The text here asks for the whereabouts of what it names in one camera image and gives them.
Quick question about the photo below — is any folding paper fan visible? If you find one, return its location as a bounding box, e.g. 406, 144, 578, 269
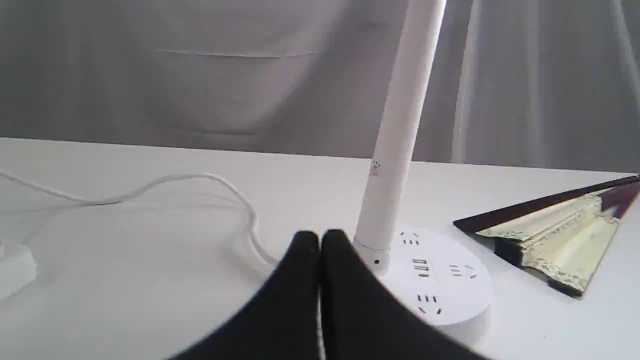
453, 174, 639, 298

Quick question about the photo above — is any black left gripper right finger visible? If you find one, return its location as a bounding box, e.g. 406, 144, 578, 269
320, 229, 482, 360

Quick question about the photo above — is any white backdrop curtain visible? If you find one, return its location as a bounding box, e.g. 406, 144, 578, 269
0, 0, 639, 173

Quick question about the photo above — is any white desk lamp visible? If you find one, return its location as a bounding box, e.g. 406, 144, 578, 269
352, 0, 494, 346

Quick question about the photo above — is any white power cable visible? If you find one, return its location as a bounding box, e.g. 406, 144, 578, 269
0, 170, 278, 266

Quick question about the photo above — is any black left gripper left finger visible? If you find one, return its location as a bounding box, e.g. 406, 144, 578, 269
173, 230, 321, 360

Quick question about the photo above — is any white power plug adapter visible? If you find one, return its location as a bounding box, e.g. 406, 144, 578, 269
0, 241, 38, 300

